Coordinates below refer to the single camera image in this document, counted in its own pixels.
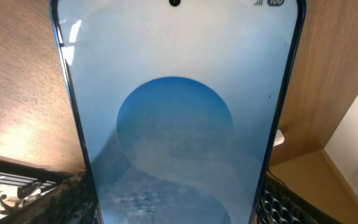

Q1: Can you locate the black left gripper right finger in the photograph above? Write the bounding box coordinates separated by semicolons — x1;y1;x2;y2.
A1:
255;176;341;224

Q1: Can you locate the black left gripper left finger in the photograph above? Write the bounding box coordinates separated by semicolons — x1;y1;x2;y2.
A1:
0;171;98;224

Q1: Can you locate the blue Samsung smartphone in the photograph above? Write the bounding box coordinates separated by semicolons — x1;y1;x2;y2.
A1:
50;0;306;223

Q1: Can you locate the white power strip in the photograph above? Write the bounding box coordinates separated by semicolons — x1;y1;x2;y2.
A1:
273;129;285;147

